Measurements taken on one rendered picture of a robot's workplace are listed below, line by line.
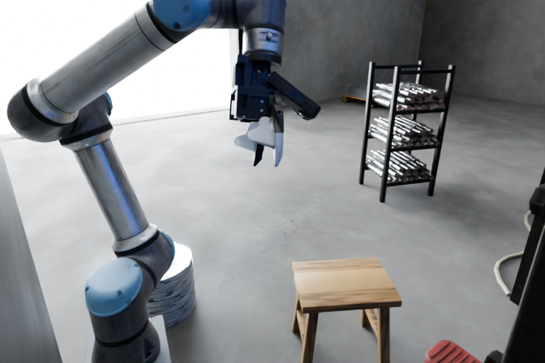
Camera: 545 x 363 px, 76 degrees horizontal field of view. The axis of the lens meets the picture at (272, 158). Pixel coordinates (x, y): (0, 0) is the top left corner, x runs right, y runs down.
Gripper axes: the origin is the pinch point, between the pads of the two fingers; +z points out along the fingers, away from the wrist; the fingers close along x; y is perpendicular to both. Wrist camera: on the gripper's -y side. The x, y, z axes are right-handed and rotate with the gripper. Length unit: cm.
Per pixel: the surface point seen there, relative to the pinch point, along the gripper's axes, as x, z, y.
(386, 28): -491, -271, -352
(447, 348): 21.6, 24.2, -21.5
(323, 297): -47, 42, -35
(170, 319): -91, 65, 12
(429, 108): -129, -46, -145
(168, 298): -89, 55, 14
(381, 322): -45, 51, -57
